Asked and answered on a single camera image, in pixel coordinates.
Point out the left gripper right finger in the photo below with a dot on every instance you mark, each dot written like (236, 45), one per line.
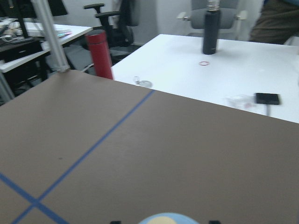
(214, 222)

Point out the blue desk bell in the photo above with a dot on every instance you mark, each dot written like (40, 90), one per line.
(168, 218)

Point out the clear plastic bag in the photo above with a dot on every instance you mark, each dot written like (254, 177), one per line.
(242, 102)

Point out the small black box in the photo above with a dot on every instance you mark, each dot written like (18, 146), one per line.
(267, 99)

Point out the clear tape dispenser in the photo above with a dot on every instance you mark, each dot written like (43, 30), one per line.
(142, 83)

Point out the red rubber band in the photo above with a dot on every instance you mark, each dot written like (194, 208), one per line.
(204, 63)

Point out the red thermos bottle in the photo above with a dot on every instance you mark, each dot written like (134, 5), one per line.
(98, 47)

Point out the black office chair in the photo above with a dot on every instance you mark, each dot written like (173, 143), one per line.
(118, 25)

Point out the black thermos bottle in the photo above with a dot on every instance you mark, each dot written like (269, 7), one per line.
(211, 32)

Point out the seated person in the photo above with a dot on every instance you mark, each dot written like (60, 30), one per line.
(278, 21)

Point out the grey office chair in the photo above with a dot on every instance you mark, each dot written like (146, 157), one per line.
(223, 16)

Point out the aluminium frame post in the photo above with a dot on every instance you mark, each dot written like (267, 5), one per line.
(43, 12)

